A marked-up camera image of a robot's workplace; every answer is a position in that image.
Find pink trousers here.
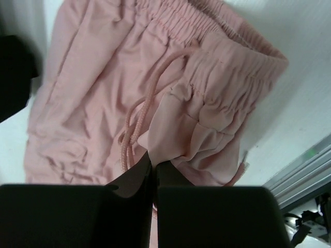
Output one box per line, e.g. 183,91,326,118
24,1,288,186

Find aluminium table frame rail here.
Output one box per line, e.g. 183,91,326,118
264,135,330,213

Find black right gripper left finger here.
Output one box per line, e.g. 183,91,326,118
106,152,153,198

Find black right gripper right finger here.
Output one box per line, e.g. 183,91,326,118
155,161,193,187

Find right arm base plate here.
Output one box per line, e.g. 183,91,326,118
283,193,331,248

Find black garment over basket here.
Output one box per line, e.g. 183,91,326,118
1,35,39,122

